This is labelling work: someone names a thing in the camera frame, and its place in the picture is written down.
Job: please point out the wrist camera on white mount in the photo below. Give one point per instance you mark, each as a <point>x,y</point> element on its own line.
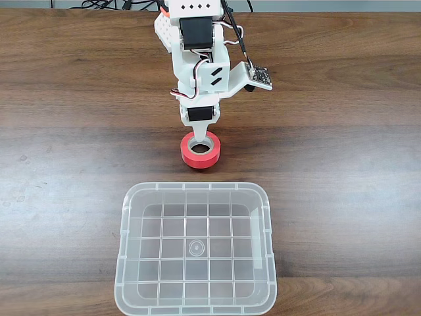
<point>260,75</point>

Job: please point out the clear plastic box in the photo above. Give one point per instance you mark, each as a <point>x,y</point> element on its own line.
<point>196,250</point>

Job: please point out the red tape roll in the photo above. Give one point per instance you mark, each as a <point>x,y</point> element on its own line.
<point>201,161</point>

